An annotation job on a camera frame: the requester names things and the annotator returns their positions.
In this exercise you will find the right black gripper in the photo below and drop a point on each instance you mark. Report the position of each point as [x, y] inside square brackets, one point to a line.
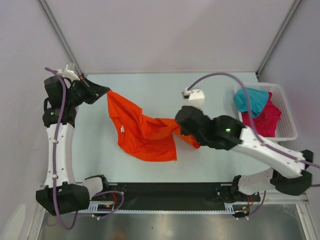
[184, 132]

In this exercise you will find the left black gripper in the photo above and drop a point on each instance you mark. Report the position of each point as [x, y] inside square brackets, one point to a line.
[94, 91]

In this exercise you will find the orange t-shirt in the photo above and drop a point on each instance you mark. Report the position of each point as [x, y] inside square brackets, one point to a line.
[145, 138]

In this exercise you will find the teal t-shirt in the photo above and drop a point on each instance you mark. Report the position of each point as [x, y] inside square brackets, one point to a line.
[258, 100]

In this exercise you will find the white plastic basket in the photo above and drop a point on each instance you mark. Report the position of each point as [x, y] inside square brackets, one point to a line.
[285, 128]

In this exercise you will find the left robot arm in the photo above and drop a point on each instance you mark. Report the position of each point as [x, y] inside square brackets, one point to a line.
[61, 194]

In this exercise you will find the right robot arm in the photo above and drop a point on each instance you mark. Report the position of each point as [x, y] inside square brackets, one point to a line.
[287, 172]

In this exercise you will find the magenta t-shirt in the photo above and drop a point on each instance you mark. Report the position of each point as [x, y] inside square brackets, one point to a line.
[266, 122]

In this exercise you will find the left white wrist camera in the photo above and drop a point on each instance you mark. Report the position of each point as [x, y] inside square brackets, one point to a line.
[69, 72]

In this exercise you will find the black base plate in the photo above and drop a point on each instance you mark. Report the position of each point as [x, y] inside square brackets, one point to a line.
[187, 196]

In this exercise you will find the left rear frame post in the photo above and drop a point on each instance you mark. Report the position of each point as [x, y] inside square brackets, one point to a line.
[53, 23]

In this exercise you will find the frame post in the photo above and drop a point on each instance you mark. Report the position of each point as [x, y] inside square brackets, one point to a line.
[53, 23]
[284, 26]

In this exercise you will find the aluminium frame rail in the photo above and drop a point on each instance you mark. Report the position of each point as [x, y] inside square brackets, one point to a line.
[108, 200]

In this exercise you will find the right rear frame post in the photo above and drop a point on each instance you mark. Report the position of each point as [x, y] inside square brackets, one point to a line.
[284, 26]

